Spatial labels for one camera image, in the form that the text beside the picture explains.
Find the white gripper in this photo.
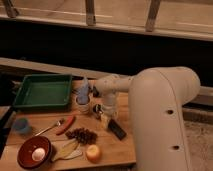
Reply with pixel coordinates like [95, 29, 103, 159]
[101, 105, 118, 130]

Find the yellow red apple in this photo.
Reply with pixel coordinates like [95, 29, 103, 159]
[85, 144, 101, 163]

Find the green plastic tray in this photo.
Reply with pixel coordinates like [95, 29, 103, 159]
[13, 74, 72, 110]

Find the wooden cutting board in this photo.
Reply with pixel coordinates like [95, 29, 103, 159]
[0, 77, 138, 171]

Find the black rectangular eraser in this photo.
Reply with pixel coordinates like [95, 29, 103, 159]
[108, 119, 126, 140]

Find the pale wooden spatula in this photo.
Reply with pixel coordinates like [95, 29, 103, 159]
[51, 139, 82, 162]

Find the dark grape bunch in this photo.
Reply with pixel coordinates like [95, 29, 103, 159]
[65, 128, 97, 145]

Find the small dark round jar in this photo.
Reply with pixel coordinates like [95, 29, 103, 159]
[93, 104, 102, 119]

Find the white egg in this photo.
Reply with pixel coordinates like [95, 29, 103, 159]
[32, 148, 45, 161]

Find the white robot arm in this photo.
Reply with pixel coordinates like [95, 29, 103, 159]
[94, 67, 200, 171]

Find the white cup with blue cloth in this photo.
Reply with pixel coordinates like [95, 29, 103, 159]
[76, 77, 90, 115]

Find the red chili pepper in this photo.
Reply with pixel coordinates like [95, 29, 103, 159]
[56, 116, 75, 135]

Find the brown bowl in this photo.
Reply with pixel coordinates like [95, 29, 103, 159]
[17, 136, 52, 170]

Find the blue plastic cup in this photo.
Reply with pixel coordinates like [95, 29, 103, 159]
[12, 118, 31, 135]

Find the small black clip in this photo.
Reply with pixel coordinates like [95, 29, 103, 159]
[92, 87, 100, 97]

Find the silver fork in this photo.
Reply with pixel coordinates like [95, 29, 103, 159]
[35, 118, 65, 136]

